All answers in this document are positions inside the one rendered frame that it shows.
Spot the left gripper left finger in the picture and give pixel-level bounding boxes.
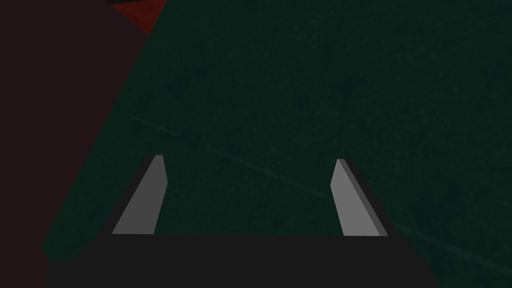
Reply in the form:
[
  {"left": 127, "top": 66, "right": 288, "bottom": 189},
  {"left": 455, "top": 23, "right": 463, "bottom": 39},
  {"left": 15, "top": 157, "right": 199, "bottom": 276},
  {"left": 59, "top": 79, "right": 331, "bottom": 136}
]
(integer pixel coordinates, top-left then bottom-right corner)
[{"left": 97, "top": 154, "right": 169, "bottom": 236}]

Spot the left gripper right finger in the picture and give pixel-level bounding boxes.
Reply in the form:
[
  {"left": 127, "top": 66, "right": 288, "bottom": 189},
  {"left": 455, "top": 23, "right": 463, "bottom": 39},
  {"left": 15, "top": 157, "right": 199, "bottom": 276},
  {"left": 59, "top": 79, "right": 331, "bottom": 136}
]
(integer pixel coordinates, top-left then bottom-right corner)
[{"left": 329, "top": 158, "right": 402, "bottom": 237}]

